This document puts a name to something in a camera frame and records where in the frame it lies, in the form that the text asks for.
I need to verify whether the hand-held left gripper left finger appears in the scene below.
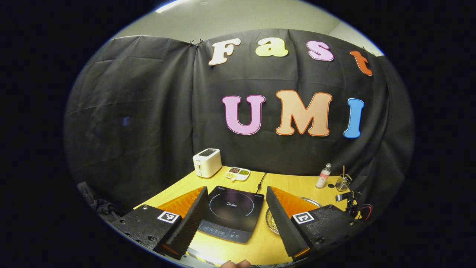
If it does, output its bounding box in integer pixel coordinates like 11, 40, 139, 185
106, 186, 210, 260

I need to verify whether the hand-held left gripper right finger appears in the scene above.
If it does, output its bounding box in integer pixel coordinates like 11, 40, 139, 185
266, 186, 363, 262

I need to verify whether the stainless steel pot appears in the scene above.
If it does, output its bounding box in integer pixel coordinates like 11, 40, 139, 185
265, 197, 323, 235

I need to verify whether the black induction cooktop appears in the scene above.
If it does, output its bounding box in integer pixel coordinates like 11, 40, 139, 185
197, 185, 265, 244

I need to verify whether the clear bottle with pink label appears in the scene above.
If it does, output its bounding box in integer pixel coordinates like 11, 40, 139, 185
315, 163, 332, 189

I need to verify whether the white toaster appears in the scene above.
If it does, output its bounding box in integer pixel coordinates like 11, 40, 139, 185
192, 148, 222, 178

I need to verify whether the white divided dish of beans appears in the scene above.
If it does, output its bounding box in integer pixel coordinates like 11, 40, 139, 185
225, 167, 251, 182

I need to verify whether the black backdrop cloth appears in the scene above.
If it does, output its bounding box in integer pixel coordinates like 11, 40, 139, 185
63, 29, 415, 220

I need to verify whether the black power cable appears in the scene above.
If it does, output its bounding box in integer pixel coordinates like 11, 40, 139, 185
256, 172, 268, 194

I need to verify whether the black clamp mount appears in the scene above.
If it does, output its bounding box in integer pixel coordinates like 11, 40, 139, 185
335, 191, 362, 218

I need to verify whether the wire mesh utensil holder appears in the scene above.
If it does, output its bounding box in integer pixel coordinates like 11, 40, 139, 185
335, 173, 353, 192

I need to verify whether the red cable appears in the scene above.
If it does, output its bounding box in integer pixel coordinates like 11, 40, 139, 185
356, 203, 373, 221

